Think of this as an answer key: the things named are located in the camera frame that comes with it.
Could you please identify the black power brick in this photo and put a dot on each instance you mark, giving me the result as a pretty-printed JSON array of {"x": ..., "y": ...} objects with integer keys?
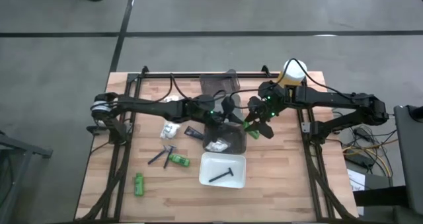
[{"x": 361, "y": 159}]

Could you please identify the silver metal bracket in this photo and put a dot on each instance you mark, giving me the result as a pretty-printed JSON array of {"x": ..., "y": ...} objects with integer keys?
[{"x": 305, "y": 128}]

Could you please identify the clear bag of cotton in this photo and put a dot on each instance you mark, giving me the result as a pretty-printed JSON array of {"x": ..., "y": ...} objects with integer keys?
[
  {"x": 170, "y": 130},
  {"x": 216, "y": 146},
  {"x": 172, "y": 99}
]

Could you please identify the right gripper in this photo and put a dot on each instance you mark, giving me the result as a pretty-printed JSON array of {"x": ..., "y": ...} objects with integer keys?
[{"x": 271, "y": 100}]

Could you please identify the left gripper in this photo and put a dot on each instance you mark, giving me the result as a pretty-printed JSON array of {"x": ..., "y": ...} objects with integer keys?
[{"x": 215, "y": 116}]

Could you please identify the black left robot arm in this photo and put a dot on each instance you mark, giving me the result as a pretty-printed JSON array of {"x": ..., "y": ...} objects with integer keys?
[{"x": 158, "y": 106}]

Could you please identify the dark blue toothpaste tube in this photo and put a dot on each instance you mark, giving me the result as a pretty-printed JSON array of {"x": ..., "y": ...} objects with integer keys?
[{"x": 194, "y": 133}]

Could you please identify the grey metal cart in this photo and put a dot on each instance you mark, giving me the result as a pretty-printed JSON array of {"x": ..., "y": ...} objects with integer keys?
[{"x": 409, "y": 151}]

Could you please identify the white paper sheet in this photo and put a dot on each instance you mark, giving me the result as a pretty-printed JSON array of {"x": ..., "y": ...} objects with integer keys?
[{"x": 357, "y": 181}]

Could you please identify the black aluminium table frame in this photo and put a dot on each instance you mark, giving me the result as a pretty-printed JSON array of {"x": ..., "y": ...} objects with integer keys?
[{"x": 158, "y": 75}]

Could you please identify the dark brown translucent bin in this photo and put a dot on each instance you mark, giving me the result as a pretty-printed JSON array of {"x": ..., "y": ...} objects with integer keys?
[{"x": 236, "y": 143}]

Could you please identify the grey metal stand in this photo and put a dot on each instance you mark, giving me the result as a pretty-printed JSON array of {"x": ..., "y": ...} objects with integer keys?
[{"x": 23, "y": 148}]

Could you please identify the yellow canister white lid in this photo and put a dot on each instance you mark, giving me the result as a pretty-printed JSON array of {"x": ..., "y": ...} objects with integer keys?
[{"x": 294, "y": 72}]

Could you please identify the grey translucent bin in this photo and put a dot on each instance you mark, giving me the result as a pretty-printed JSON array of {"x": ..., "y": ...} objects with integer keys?
[{"x": 218, "y": 83}]

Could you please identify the white plastic bin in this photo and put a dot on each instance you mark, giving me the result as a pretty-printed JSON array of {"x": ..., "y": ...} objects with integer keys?
[{"x": 231, "y": 181}]

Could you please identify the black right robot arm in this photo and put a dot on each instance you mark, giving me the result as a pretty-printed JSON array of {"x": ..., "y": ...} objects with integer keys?
[{"x": 330, "y": 96}]

